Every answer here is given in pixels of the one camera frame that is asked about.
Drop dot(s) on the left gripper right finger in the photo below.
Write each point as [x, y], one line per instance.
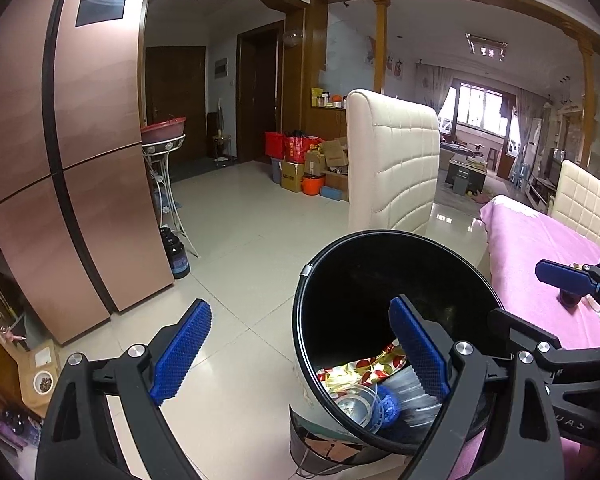
[521, 439]

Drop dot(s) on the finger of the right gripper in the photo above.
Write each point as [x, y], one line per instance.
[509, 334]
[566, 278]

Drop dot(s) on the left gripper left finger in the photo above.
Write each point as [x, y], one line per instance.
[78, 440]

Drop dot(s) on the clear plastic tray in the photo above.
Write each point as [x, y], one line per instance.
[417, 408]

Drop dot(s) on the blue cylindrical tin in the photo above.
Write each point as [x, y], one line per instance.
[385, 409]

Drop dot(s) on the red gold foil wrapper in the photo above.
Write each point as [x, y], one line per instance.
[364, 372]

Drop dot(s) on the black round trash bin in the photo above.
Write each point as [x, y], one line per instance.
[341, 315]

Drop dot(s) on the pink floral tablecloth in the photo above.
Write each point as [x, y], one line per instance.
[518, 238]

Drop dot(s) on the cream chair far middle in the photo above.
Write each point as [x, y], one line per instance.
[577, 201]

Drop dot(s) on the cream chair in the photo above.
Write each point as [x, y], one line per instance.
[394, 159]
[577, 201]

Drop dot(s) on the coffee table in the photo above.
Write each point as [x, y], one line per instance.
[465, 175]

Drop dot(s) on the window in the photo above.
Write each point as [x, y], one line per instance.
[478, 108]

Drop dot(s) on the dark water jug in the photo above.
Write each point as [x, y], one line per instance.
[175, 252]

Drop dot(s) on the cream chair left side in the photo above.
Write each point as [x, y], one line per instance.
[394, 159]

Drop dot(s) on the ceiling lamp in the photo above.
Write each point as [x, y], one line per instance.
[486, 47]

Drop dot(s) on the copper refrigerator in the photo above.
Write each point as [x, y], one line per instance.
[78, 228]

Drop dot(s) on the orange bucket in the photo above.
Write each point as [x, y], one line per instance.
[311, 185]

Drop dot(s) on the cardboard boxes pile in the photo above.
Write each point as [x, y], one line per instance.
[329, 159]

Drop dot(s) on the red gift bag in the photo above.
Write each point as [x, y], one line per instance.
[290, 147]

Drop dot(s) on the red basin on stand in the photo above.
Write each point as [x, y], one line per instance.
[163, 131]

